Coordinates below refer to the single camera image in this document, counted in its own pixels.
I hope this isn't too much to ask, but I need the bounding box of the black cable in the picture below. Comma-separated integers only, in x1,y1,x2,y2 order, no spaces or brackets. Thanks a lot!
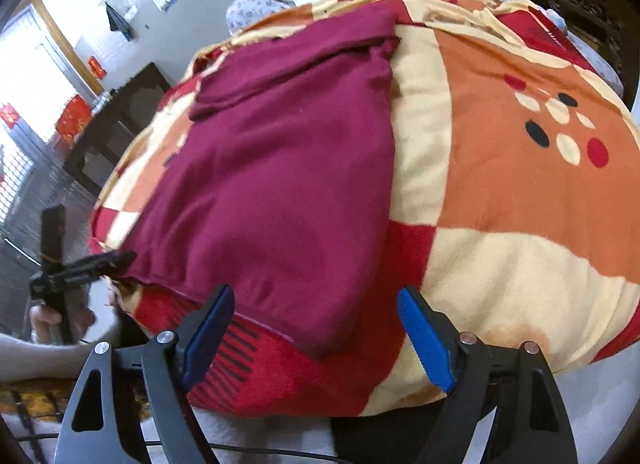
20,433,342,464

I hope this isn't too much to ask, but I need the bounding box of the orange red printed blanket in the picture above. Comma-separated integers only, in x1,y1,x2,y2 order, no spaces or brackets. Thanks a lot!
87,0,640,418

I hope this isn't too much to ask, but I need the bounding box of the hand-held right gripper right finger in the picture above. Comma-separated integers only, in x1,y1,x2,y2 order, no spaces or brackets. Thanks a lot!
397,286,579,464

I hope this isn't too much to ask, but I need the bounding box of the person's left forearm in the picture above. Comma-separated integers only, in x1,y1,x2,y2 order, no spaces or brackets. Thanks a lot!
0,331,102,386

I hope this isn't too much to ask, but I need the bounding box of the dark wooden table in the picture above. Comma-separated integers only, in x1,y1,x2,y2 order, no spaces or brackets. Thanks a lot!
62,63,174,196

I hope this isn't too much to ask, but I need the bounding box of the black cloth on wall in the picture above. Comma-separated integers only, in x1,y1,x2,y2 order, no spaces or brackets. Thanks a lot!
104,1,134,41

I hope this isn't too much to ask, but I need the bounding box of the yellow patterned cloth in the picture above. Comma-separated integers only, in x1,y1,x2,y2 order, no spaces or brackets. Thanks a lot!
0,378,157,426

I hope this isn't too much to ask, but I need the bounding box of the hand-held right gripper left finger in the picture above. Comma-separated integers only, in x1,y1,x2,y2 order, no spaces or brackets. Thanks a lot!
52,285,236,464

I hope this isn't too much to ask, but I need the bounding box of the person's left hand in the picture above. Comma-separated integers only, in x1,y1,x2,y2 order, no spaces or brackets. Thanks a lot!
29,293,97,346

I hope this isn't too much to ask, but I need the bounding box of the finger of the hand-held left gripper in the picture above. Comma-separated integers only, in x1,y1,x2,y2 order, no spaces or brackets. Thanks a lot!
65,250,138,291

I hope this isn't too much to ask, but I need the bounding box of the red box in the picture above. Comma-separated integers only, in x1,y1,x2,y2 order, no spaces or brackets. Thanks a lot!
54,93,94,146

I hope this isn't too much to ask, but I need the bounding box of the maroon sweater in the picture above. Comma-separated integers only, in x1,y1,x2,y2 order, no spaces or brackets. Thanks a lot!
119,7,402,361

